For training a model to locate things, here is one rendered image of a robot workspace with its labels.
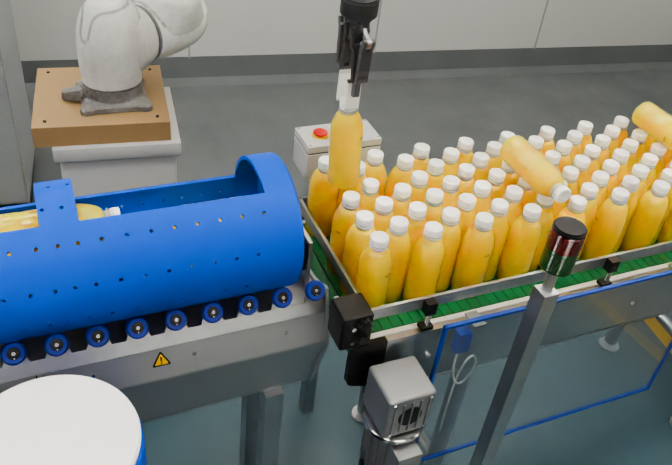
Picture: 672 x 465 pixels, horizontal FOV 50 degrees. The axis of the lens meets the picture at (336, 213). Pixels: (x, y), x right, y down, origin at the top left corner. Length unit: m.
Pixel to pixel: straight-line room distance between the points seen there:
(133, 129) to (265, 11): 2.52
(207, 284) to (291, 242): 0.18
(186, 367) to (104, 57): 0.81
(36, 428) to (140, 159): 0.91
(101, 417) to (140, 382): 0.30
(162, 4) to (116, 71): 0.21
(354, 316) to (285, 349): 0.21
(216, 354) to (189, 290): 0.21
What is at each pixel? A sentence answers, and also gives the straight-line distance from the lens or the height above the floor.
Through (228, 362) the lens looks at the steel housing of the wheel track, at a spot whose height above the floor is 0.84.
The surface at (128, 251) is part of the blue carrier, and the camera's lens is 1.32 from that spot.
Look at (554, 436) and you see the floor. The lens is 2.71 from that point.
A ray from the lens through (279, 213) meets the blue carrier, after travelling 1.38.
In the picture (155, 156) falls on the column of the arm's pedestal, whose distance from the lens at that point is 1.96.
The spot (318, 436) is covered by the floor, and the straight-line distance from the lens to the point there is 2.50.
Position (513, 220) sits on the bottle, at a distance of 1.73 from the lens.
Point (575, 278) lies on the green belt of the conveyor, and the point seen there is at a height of 0.90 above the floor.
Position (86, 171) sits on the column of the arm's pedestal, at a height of 0.92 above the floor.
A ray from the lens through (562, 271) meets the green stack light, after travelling 1.41.
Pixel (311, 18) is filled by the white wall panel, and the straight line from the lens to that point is 4.43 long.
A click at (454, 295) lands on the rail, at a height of 0.97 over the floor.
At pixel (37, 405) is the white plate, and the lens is 1.29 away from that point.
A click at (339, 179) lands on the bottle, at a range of 1.61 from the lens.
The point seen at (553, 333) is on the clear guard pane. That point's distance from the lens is 1.80.
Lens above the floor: 2.02
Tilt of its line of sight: 37 degrees down
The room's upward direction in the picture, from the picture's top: 7 degrees clockwise
